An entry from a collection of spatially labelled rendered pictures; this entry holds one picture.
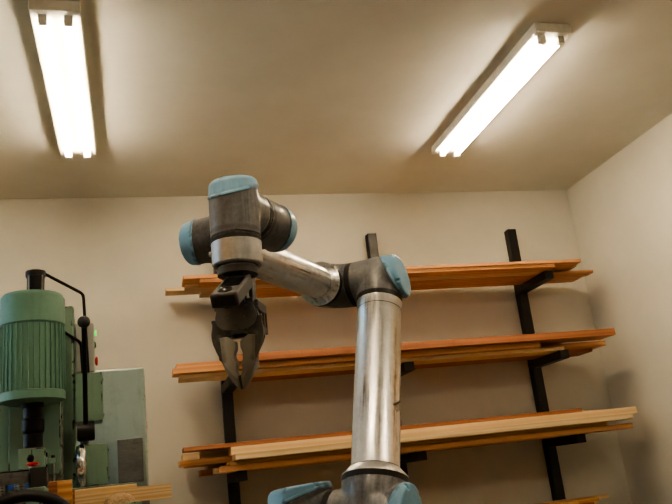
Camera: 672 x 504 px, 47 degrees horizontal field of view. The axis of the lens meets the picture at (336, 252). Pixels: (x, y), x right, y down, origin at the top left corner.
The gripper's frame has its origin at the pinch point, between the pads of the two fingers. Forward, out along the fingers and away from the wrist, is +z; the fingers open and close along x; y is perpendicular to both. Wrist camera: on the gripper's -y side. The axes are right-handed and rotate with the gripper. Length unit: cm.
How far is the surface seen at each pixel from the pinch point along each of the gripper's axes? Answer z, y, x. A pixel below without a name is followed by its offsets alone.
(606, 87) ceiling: -166, 260, -133
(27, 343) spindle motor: -27, 70, 80
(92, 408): -11, 101, 76
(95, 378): -20, 101, 75
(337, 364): -44, 302, 29
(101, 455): 4, 100, 72
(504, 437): 3, 330, -57
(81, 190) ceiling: -160, 276, 168
